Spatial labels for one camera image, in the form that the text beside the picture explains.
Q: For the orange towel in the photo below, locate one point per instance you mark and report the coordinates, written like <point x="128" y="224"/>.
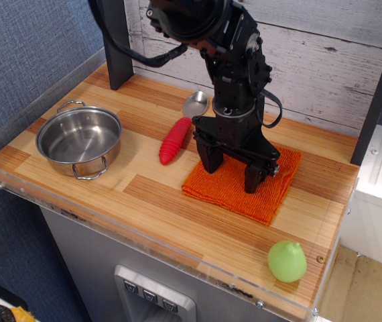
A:
<point x="226" y="187"/>

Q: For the white side appliance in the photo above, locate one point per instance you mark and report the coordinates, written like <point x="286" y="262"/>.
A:
<point x="361" y="229"/>

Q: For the red handled metal spoon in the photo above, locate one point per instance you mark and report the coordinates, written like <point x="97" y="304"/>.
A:
<point x="195" y="105"/>

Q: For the green toy pear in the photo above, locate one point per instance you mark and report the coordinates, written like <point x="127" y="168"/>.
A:
<point x="287" y="261"/>

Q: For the clear acrylic counter guard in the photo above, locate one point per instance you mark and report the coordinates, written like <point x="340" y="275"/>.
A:
<point x="140" y="201"/>

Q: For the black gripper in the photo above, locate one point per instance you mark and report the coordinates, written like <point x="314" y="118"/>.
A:
<point x="240" y="138"/>

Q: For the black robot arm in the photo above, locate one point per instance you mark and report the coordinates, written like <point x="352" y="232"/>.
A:
<point x="228" y="39"/>

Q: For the stainless steel pot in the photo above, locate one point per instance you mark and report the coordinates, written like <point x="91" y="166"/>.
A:
<point x="80" y="140"/>

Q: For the grey cabinet front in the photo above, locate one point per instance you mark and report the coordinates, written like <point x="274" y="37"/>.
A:
<point x="91" y="257"/>

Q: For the yellow object bottom left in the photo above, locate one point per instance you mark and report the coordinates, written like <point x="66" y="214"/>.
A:
<point x="21" y="315"/>

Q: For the silver button control panel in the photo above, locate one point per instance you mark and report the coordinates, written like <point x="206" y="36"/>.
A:
<point x="145" y="299"/>

